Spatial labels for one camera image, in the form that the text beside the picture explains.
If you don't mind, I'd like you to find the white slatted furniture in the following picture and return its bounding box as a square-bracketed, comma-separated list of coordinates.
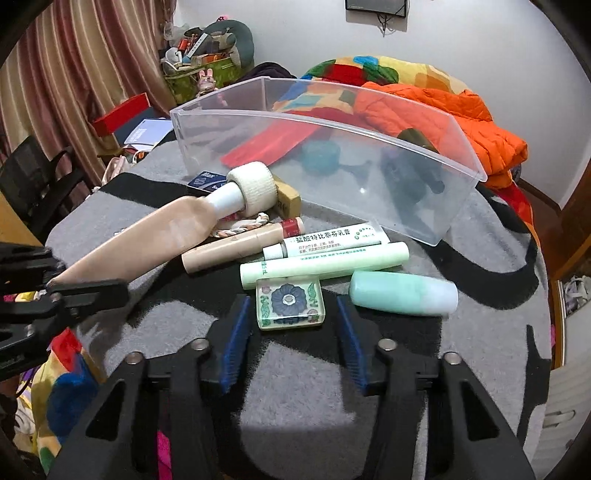
[531, 355, 591, 472]

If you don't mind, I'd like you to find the wall screen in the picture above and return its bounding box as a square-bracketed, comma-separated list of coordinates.
[345, 0, 408, 18]

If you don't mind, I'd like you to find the green storage bag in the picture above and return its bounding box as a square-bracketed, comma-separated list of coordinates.
[161, 55, 243, 104]

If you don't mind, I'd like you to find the black object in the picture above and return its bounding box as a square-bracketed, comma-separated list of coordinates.
[381, 150, 446, 204]

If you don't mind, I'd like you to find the orange down jacket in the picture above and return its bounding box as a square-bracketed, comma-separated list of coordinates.
[360, 80, 528, 188]

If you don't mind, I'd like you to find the colourful patterned blanket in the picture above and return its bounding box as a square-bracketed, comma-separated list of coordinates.
[18, 55, 566, 472]

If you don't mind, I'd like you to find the bunny figurine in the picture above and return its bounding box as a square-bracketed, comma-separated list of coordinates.
[196, 68, 219, 95]

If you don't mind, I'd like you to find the grey and black blanket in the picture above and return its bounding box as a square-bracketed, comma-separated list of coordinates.
[44, 136, 555, 480]

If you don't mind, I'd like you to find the white ointment tube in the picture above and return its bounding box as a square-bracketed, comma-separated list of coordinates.
[262, 222, 391, 260]

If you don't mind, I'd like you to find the dark cloth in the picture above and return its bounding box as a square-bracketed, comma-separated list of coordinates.
[240, 62, 296, 86]

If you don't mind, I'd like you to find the small yellow box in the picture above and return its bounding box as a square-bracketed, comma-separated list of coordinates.
[272, 174, 302, 220]

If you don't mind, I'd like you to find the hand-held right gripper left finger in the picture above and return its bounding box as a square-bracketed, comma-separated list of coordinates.
[46, 295, 254, 480]

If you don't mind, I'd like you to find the beige squeeze tube white cap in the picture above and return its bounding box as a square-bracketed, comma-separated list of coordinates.
[48, 182, 245, 289]

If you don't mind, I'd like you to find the braided rope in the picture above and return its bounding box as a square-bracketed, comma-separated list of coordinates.
[210, 212, 282, 241]

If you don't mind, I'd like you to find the teal round jar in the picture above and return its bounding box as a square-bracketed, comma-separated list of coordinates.
[302, 141, 342, 176]

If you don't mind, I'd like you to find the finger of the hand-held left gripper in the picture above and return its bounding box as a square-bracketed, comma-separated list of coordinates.
[0, 244, 63, 289]
[0, 278, 130, 370]

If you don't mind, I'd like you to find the striped curtain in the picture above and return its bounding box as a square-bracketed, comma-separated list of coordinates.
[0, 0, 176, 195]

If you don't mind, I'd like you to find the mint green bottle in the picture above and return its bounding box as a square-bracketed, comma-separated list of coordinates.
[348, 270, 459, 317]

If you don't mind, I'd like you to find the white paper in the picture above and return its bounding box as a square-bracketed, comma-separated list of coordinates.
[124, 119, 174, 151]

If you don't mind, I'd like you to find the red packet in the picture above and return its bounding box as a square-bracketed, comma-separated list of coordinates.
[221, 121, 319, 168]

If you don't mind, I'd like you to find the square flower-pattern glass box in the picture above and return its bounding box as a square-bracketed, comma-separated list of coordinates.
[255, 276, 326, 332]

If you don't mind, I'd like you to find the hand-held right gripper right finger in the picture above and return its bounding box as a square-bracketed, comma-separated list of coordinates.
[336, 295, 539, 480]

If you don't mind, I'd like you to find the black chair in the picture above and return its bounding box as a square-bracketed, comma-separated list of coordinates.
[0, 136, 93, 232]

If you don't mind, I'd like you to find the white shoe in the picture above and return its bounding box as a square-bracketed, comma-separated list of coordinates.
[561, 276, 591, 317]

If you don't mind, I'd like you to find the light green tube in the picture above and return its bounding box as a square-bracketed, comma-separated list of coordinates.
[239, 241, 410, 291]

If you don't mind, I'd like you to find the white bandage roll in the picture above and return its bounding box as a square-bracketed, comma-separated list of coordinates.
[226, 161, 279, 217]

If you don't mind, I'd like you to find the red box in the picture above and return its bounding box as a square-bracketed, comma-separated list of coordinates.
[92, 92, 152, 137]

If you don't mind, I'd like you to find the clear plastic bin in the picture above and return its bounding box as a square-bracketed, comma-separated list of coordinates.
[170, 76, 489, 245]

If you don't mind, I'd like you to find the pink bag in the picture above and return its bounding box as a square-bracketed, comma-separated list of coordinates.
[102, 154, 134, 185]

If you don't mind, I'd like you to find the small blue box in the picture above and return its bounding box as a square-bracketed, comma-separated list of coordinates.
[187, 170, 232, 197]

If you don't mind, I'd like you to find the beige cylinder tube red label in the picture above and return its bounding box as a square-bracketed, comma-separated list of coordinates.
[181, 217, 304, 276]

